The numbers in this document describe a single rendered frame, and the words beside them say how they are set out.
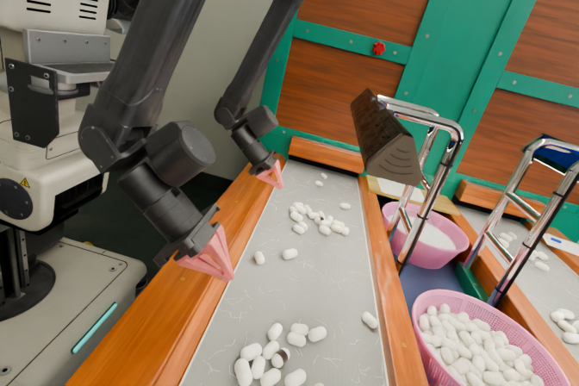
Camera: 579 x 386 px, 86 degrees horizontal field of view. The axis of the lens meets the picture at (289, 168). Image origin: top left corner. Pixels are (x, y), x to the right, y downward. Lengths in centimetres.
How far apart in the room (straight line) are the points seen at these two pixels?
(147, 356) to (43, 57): 58
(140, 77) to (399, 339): 57
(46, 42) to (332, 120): 89
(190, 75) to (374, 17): 150
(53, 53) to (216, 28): 160
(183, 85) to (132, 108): 201
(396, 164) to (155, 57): 34
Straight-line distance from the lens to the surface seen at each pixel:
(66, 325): 123
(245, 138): 83
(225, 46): 229
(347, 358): 61
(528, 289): 109
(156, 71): 42
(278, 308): 63
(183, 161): 39
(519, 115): 141
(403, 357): 62
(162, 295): 59
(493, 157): 141
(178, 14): 41
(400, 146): 46
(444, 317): 78
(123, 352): 53
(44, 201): 89
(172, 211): 43
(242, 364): 52
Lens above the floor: 119
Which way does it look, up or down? 21 degrees down
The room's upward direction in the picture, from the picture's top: 14 degrees clockwise
